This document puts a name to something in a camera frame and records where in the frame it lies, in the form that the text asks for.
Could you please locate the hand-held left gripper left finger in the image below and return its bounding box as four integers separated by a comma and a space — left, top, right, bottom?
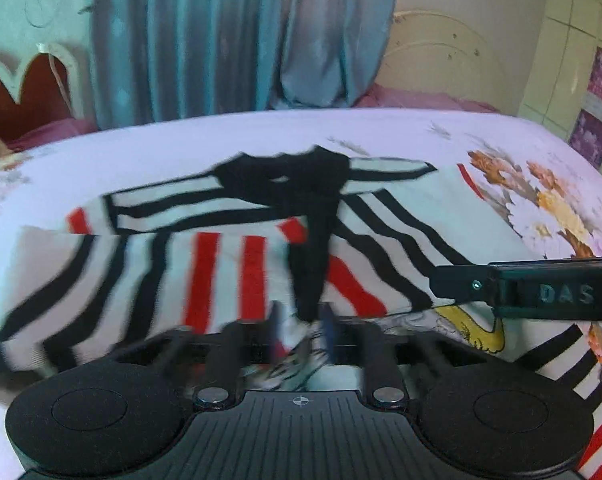
112, 302, 287, 408

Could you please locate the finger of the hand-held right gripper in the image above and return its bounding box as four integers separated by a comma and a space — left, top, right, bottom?
428, 262, 502, 312

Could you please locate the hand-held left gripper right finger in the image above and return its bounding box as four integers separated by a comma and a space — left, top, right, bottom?
318, 302, 469, 408

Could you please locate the pink pillow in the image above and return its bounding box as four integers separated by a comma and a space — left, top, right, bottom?
0, 117, 98, 162

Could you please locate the cream wardrobe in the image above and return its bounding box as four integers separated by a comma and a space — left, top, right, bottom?
517, 0, 602, 171

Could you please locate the pink blanket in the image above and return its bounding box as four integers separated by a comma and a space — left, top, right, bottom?
355, 84, 498, 114

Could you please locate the teal curtain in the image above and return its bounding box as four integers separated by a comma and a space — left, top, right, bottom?
88, 0, 403, 130

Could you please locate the floral bed sheet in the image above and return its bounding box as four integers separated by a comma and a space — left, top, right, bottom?
0, 107, 602, 480

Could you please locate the red heart-shaped headboard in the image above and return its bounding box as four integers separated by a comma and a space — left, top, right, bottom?
0, 42, 90, 142

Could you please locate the cream curved headboard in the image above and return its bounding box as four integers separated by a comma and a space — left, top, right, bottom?
380, 10, 508, 112

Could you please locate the striped black red white garment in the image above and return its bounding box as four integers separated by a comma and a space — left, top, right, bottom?
0, 145, 602, 480

